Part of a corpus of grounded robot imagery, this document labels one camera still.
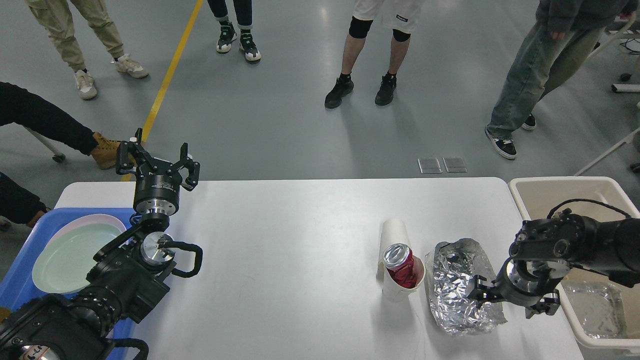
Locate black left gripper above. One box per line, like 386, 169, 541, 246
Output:
115, 128, 201, 216

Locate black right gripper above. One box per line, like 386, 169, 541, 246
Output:
467, 259, 563, 319

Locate silver foil sheet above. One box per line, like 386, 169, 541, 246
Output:
425, 238, 507, 337

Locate white paper cup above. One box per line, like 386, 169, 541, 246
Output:
376, 218, 410, 281
379, 255, 425, 303

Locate crushed red soda can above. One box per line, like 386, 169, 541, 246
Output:
382, 243, 418, 289

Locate green plate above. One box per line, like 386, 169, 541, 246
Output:
32, 223, 122, 294

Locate clear plastic wrapper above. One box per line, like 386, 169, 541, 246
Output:
562, 280, 627, 339

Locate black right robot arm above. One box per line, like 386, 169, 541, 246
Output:
467, 203, 640, 318

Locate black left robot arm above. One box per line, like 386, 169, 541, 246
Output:
0, 129, 203, 360

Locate pink plate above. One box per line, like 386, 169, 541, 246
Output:
50, 213, 126, 240

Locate beige plastic bin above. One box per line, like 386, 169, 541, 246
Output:
509, 177, 640, 360

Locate person in black trousers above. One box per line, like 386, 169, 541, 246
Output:
207, 0, 262, 63

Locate metal floor socket plate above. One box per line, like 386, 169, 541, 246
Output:
417, 156, 467, 174

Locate seated person tan boots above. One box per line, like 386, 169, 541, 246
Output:
0, 82, 121, 228

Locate person in beige trousers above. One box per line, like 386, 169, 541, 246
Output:
25, 0, 149, 101

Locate blue plastic tray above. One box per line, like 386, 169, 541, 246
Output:
1, 208, 149, 360

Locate white office chair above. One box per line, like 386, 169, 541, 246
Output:
586, 11, 640, 93

